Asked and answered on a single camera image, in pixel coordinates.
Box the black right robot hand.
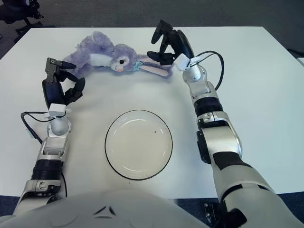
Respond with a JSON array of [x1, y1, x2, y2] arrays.
[[146, 19, 194, 66]]

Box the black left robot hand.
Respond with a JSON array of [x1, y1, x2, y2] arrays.
[[42, 57, 86, 106]]

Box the purple plush rabbit doll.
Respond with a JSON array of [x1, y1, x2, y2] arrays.
[[62, 30, 174, 78]]

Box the white plate with black rim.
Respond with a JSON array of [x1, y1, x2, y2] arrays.
[[104, 109, 173, 179]]

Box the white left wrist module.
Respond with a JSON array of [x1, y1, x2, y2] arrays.
[[48, 103, 67, 118]]

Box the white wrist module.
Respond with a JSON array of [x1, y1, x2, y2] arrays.
[[174, 54, 199, 71], [48, 103, 67, 118]]

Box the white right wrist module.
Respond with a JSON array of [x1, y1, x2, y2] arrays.
[[174, 54, 199, 71]]

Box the black office chair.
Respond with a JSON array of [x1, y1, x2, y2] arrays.
[[0, 0, 55, 43]]

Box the grey robot torso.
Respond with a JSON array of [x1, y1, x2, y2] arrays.
[[0, 189, 211, 228]]

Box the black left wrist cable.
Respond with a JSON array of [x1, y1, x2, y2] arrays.
[[20, 111, 52, 144]]

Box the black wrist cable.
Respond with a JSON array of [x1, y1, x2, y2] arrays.
[[20, 111, 52, 144], [193, 51, 225, 91]]

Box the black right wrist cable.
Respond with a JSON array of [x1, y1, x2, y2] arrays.
[[193, 51, 225, 91]]

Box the black metal bracket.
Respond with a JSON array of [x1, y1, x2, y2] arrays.
[[204, 201, 223, 228]]

